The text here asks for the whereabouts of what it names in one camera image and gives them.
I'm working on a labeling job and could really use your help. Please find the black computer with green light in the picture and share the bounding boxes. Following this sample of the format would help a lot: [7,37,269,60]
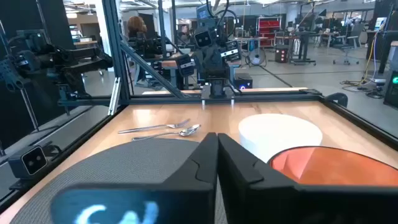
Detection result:
[383,70,398,109]

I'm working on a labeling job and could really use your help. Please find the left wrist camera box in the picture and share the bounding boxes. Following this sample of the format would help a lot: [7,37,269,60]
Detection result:
[194,27,213,49]

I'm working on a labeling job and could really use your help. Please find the grey office chair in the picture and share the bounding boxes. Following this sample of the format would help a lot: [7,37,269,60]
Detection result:
[331,23,365,66]

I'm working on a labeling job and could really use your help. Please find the red tool cabinet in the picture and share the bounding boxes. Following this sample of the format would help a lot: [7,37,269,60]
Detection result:
[257,17,282,48]

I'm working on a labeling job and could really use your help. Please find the black frame handle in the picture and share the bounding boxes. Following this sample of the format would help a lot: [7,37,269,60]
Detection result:
[325,92,349,108]

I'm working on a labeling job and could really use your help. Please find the computer monitor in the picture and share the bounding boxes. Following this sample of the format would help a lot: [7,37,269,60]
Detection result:
[374,17,388,32]

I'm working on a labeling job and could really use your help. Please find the grey table-level camera box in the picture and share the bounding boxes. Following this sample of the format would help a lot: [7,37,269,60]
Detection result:
[8,145,49,180]

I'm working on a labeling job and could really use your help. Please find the black aluminium table frame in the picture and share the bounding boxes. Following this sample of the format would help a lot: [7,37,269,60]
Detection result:
[0,0,398,215]

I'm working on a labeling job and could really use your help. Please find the red faceted plastic tumbler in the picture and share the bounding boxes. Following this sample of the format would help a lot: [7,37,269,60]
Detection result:
[267,146,398,188]

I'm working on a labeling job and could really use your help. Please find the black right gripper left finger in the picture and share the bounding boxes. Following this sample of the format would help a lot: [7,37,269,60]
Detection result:
[50,132,219,224]

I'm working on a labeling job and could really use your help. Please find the silver fork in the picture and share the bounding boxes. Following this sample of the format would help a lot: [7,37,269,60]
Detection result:
[117,118,191,135]

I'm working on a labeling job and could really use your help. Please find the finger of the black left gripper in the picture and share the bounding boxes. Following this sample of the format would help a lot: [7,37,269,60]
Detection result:
[198,52,215,78]
[214,49,230,78]

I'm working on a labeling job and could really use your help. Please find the silver spoon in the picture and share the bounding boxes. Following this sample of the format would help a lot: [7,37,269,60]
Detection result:
[131,124,202,142]

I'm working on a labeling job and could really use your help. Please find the yellow floor cable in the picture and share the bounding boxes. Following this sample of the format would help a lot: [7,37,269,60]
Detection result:
[340,29,379,91]

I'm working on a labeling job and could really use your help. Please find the floor fan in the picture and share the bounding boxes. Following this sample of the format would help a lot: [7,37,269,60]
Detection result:
[247,46,267,67]

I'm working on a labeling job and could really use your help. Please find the black computer with blue light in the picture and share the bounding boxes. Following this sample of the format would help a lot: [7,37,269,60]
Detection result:
[233,73,254,90]

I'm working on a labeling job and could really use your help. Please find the black standing desk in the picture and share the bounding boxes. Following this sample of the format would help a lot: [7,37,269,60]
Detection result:
[289,30,318,66]

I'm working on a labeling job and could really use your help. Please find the silver frame bracket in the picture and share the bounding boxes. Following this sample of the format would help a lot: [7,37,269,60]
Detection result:
[107,77,122,116]

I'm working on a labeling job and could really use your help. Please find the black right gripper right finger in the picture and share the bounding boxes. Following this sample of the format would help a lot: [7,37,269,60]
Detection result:
[217,133,398,224]

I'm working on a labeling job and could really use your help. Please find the white bowl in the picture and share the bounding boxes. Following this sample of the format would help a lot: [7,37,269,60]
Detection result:
[238,113,323,163]

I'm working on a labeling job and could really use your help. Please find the person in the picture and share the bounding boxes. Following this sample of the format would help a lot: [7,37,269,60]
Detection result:
[177,24,191,44]
[126,15,156,58]

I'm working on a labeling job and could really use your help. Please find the grey round woven placemat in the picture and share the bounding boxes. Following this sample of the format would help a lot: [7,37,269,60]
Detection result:
[9,138,228,224]

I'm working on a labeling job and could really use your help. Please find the black box with red lights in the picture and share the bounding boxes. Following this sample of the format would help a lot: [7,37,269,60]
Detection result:
[274,45,290,64]

